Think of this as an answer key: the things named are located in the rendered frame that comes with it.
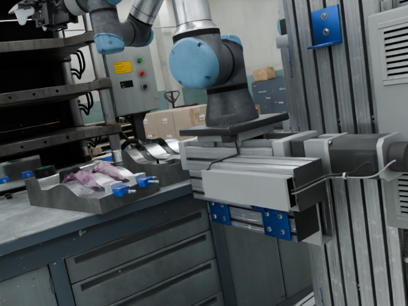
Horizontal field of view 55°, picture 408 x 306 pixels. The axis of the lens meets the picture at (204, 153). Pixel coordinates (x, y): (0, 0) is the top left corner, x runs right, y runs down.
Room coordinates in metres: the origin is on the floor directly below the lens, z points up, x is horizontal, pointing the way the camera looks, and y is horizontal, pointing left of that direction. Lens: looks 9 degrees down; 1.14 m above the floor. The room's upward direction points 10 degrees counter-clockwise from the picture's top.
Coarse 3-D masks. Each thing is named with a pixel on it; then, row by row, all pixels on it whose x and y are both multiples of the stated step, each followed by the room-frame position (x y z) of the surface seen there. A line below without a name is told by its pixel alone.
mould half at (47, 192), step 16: (96, 176) 1.46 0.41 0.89; (128, 176) 1.50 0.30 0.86; (32, 192) 1.54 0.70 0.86; (48, 192) 1.45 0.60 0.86; (64, 192) 1.37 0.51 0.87; (80, 192) 1.34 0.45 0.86; (96, 192) 1.33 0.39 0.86; (144, 192) 1.38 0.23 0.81; (64, 208) 1.39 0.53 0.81; (80, 208) 1.32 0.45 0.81; (96, 208) 1.26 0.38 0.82; (112, 208) 1.27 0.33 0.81
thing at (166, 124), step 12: (180, 108) 6.26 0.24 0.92; (192, 108) 5.49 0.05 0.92; (204, 108) 5.64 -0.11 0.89; (144, 120) 6.21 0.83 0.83; (156, 120) 6.00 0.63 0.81; (168, 120) 5.80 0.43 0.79; (180, 120) 5.62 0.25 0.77; (192, 120) 5.46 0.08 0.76; (204, 120) 5.61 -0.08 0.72; (156, 132) 6.04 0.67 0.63; (168, 132) 5.84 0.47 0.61
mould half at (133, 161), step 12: (156, 144) 1.81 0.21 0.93; (168, 144) 1.82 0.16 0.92; (132, 156) 1.70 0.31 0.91; (156, 156) 1.72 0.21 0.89; (168, 156) 1.69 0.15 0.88; (132, 168) 1.71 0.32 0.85; (144, 168) 1.59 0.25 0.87; (156, 168) 1.50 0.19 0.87; (168, 168) 1.50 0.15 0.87; (180, 168) 1.53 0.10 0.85; (168, 180) 1.49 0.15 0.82; (180, 180) 1.52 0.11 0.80
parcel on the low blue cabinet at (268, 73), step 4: (260, 68) 8.86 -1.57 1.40; (264, 68) 8.78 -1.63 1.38; (268, 68) 8.78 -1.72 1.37; (272, 68) 8.86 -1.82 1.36; (256, 72) 8.94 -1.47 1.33; (260, 72) 8.84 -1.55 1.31; (264, 72) 8.78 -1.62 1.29; (268, 72) 8.77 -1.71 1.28; (272, 72) 8.84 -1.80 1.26; (256, 76) 8.95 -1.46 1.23; (260, 76) 8.85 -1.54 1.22; (264, 76) 8.79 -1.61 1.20; (268, 76) 8.77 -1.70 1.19; (272, 76) 8.84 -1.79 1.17; (256, 80) 8.98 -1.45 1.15; (260, 80) 8.88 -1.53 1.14; (264, 80) 9.01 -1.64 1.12
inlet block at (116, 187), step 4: (108, 184) 1.31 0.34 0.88; (112, 184) 1.29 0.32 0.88; (116, 184) 1.30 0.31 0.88; (120, 184) 1.32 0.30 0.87; (108, 188) 1.29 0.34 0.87; (112, 188) 1.29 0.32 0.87; (116, 188) 1.28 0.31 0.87; (120, 188) 1.27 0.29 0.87; (124, 188) 1.28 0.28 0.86; (128, 188) 1.29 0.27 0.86; (108, 192) 1.30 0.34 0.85; (112, 192) 1.29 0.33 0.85; (116, 192) 1.27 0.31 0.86; (120, 192) 1.26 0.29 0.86; (124, 192) 1.27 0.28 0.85; (128, 192) 1.26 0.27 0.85; (132, 192) 1.24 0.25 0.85; (116, 196) 1.28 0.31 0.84; (120, 196) 1.26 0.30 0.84
